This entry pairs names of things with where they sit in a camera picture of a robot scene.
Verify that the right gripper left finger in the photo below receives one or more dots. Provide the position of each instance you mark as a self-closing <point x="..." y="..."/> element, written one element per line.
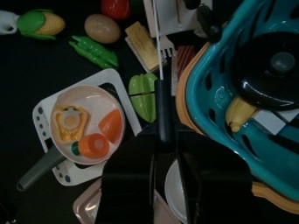
<point x="125" y="180"/>

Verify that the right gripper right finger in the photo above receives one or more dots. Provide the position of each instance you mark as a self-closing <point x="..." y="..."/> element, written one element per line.
<point x="218" y="186"/>

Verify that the white utensil holder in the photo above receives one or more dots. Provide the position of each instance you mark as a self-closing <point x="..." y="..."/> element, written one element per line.
<point x="172" y="14"/>

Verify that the white round dish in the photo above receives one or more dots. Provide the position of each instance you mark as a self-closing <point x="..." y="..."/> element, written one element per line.
<point x="174" y="189"/>

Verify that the pink plastic tray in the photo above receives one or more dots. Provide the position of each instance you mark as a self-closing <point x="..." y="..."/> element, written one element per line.
<point x="87" y="207"/>

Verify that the orange toy carrot round end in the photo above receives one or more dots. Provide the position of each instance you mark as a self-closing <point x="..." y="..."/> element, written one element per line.
<point x="95" y="145"/>

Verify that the orange toy carrot wedge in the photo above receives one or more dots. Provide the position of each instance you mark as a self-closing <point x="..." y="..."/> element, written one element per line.
<point x="113" y="125"/>

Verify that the yellow toy pepper slice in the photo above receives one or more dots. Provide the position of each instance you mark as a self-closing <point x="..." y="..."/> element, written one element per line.
<point x="70" y="132"/>

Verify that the yellow toy banana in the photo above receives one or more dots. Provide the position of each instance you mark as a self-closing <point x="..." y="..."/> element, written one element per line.
<point x="240" y="113"/>

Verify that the white toy box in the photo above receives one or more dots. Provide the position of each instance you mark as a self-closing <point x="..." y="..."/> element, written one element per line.
<point x="273" y="121"/>

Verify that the green cuttable toy vegetable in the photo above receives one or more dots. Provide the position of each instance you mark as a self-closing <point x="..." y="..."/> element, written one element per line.
<point x="144" y="102"/>

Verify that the teal plastic basket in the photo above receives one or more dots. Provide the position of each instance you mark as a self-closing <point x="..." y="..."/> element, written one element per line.
<point x="210" y="96"/>

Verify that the black pot lid grey knob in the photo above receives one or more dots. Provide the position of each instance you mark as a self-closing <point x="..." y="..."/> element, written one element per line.
<point x="265" y="81"/>

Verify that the green toy bean pods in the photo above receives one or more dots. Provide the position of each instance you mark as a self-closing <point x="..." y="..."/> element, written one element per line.
<point x="95" y="52"/>

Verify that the red brown striped toy meat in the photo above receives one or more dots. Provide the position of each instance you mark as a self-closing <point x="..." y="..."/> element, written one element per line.
<point x="186" y="58"/>

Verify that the yellow white toy food slab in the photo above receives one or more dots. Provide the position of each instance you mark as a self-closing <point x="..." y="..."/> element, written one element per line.
<point x="144" y="46"/>

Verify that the white toy fork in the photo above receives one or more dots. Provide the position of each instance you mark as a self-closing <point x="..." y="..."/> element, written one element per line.
<point x="168" y="45"/>

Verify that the brown toy egg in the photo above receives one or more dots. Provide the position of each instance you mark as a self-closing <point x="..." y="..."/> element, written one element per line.
<point x="102" y="28"/>

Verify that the black toy utensil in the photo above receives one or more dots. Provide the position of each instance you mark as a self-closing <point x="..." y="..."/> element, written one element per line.
<point x="210" y="23"/>

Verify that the toy corn cob green husk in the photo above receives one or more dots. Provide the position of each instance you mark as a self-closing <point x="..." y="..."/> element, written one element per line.
<point x="43" y="24"/>

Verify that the red toy tomato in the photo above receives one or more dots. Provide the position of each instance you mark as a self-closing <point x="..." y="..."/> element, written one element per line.
<point x="116" y="8"/>

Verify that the white toy cup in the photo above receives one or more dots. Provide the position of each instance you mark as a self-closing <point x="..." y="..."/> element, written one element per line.
<point x="7" y="24"/>

